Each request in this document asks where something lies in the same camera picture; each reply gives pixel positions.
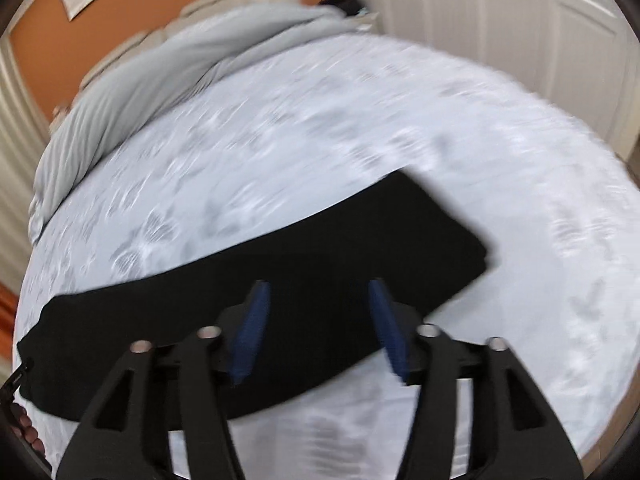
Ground black pants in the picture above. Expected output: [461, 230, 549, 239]
[17, 171, 490, 422]

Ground person's left hand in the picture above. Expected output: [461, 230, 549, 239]
[11, 403, 46, 460]

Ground orange curtain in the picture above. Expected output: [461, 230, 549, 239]
[0, 284, 18, 339]

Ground cream curtain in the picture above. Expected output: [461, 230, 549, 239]
[0, 34, 49, 295]

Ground bed with butterfly sheet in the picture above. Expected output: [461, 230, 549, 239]
[15, 35, 639, 479]

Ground grey duvet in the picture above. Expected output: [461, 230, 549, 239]
[28, 3, 358, 245]

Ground white wardrobe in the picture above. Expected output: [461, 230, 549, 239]
[362, 0, 639, 159]

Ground black item on nightstand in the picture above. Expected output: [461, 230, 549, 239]
[318, 0, 370, 18]

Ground cream padded headboard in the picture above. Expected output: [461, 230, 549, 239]
[78, 0, 302, 93]

